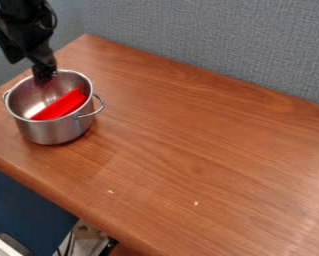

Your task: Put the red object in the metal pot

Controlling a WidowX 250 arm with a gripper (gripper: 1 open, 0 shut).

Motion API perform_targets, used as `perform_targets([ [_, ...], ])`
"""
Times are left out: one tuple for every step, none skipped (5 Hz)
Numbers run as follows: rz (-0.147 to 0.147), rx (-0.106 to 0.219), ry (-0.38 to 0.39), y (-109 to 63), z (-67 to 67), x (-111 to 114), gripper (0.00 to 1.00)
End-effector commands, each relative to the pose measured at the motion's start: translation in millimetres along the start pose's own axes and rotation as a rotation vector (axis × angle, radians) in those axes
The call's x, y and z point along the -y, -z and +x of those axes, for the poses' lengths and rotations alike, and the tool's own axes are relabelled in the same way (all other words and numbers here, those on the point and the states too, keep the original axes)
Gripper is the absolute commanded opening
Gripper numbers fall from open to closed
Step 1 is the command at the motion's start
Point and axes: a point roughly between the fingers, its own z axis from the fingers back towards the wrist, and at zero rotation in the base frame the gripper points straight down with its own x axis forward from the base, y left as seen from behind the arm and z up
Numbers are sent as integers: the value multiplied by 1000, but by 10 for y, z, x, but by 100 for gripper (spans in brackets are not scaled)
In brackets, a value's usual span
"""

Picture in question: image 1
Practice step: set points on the stainless steel pot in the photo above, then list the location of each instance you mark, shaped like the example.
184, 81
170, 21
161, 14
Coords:
28, 99

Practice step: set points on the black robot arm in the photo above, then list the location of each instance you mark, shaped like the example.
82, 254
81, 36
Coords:
25, 10

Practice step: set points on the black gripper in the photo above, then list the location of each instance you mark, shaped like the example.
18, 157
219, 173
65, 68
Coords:
26, 40

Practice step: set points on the red plastic block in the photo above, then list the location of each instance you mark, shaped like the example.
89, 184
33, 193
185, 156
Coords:
64, 106

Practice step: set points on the metal table leg bracket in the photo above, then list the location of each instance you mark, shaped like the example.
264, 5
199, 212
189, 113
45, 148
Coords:
85, 241

